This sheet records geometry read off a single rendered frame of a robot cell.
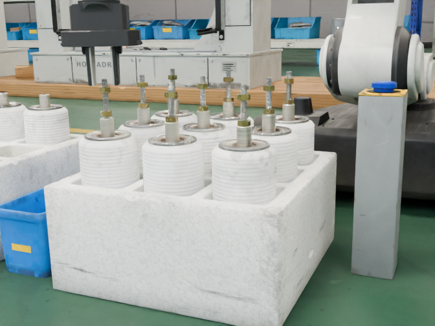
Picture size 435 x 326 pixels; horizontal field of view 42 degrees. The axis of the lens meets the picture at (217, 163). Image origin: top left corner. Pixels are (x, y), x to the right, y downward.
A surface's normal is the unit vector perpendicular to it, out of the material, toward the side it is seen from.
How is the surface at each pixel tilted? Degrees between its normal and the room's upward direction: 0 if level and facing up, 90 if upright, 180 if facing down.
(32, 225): 92
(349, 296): 0
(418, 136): 46
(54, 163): 90
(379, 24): 50
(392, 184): 90
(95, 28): 90
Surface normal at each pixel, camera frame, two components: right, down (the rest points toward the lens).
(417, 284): -0.02, -0.97
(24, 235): -0.39, 0.26
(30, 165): 0.92, 0.08
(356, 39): -0.32, -0.45
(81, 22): 0.02, 0.24
